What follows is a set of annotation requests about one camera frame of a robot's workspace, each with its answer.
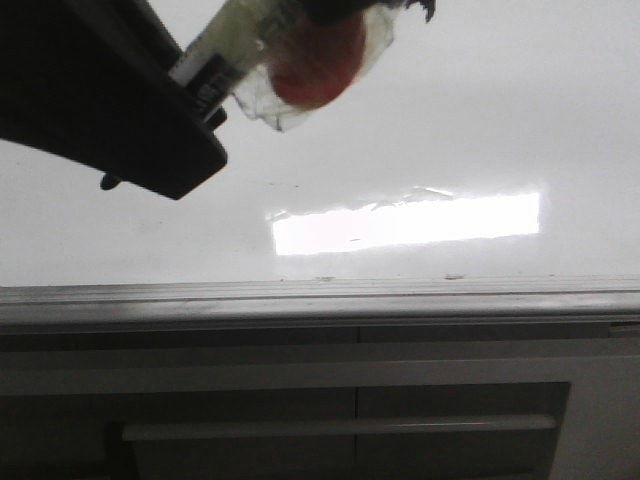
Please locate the grey cabinet with handle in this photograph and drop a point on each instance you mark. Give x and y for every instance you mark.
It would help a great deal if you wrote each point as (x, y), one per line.
(467, 402)

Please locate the white black whiteboard marker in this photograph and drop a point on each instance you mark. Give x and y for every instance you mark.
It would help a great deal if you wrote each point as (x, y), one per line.
(234, 42)

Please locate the white whiteboard with aluminium frame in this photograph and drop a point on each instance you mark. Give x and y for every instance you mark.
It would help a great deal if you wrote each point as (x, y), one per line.
(487, 167)

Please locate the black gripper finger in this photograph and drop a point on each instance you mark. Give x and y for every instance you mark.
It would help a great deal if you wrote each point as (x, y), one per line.
(89, 81)
(326, 12)

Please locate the red round magnet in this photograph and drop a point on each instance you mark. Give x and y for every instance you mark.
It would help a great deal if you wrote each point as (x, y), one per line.
(312, 66)

